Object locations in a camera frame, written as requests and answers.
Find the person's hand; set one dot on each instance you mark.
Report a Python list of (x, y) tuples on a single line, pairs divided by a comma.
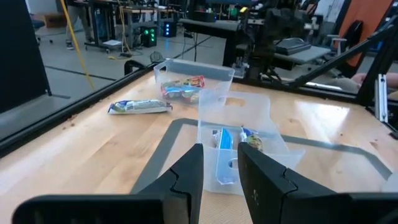
[(360, 78)]

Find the computer with green lights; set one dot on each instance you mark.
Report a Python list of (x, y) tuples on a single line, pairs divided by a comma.
[(148, 35)]

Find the black partition panel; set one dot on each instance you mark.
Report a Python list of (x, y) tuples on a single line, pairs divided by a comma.
[(21, 56)]

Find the orange panel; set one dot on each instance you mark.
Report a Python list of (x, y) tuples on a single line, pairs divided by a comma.
[(363, 15)]

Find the dark blue granola bar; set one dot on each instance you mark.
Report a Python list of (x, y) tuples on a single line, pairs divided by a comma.
[(252, 140)]

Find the silver aluminium extrusion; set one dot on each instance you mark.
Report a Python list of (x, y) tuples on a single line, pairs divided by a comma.
[(381, 99)]

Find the computer with blue lights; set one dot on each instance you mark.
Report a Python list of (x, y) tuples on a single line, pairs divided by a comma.
[(168, 29)]

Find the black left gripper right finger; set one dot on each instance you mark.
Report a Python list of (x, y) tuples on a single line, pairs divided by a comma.
[(273, 199)]

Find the clear plastic bin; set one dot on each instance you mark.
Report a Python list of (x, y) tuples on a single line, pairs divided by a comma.
[(202, 70), (248, 109)]

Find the black frame workbench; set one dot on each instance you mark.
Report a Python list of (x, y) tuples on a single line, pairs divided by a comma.
[(130, 11)]

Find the person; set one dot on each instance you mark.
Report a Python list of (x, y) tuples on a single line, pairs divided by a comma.
[(77, 18)]

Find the grey-bordered silicone baking mat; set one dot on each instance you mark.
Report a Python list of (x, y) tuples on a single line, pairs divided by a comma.
[(326, 161)]

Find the grey green granola bar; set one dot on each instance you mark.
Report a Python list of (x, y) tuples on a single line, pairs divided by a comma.
[(140, 106)]

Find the red blue granola bar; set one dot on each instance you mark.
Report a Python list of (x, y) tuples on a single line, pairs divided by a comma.
[(192, 97), (178, 91), (192, 81)]

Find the grey desk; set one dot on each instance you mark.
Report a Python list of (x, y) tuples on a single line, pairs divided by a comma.
[(311, 54)]

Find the cardboard box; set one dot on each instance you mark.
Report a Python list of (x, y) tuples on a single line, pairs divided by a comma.
[(56, 20)]

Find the black backlit keyboard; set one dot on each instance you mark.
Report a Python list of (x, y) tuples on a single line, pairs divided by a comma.
[(292, 46)]

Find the bright blue granola bar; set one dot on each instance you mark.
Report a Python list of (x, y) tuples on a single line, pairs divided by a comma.
[(225, 140)]

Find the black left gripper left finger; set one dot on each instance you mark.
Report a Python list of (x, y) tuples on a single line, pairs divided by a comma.
[(174, 202)]

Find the black office chair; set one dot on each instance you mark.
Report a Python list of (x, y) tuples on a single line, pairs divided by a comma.
[(354, 31)]

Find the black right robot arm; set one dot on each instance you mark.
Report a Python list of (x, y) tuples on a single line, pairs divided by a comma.
[(258, 67)]

